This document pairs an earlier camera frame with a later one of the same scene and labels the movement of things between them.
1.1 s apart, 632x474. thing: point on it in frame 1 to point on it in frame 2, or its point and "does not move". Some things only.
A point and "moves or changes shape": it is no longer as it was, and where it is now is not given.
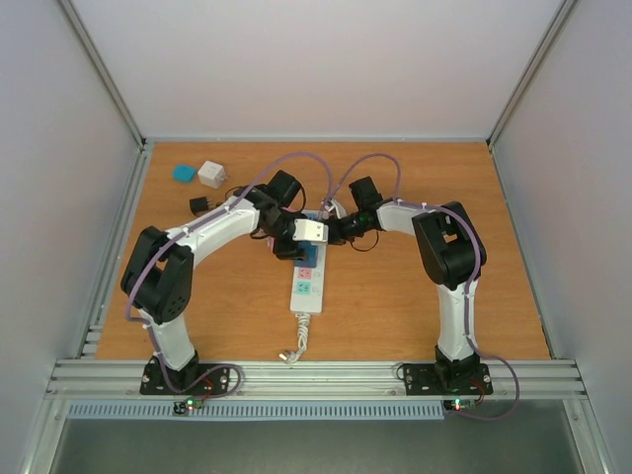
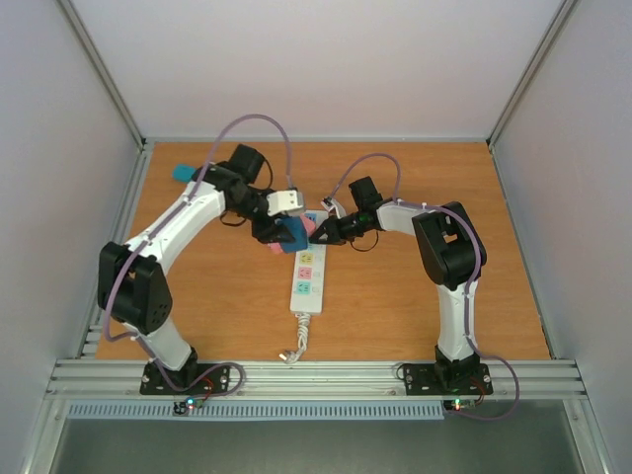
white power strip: (308, 283) does not move
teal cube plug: (183, 173) does not move
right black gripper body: (343, 235) does not move
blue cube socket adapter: (312, 252) moves or changes shape
